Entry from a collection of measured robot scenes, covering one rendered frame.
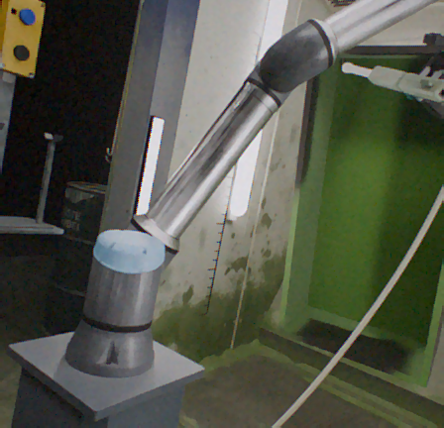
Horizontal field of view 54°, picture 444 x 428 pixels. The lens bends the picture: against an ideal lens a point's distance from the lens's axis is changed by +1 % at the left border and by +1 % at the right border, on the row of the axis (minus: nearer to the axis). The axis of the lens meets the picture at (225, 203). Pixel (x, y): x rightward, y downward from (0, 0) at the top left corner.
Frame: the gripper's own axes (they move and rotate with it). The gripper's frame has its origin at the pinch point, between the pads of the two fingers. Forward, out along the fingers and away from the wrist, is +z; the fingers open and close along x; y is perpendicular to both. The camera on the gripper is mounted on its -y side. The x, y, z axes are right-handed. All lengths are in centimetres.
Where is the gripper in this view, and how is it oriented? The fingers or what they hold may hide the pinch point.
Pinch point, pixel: (416, 93)
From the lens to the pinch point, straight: 137.6
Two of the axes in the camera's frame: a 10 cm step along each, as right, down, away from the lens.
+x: -2.4, -4.4, 8.7
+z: -5.8, 7.8, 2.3
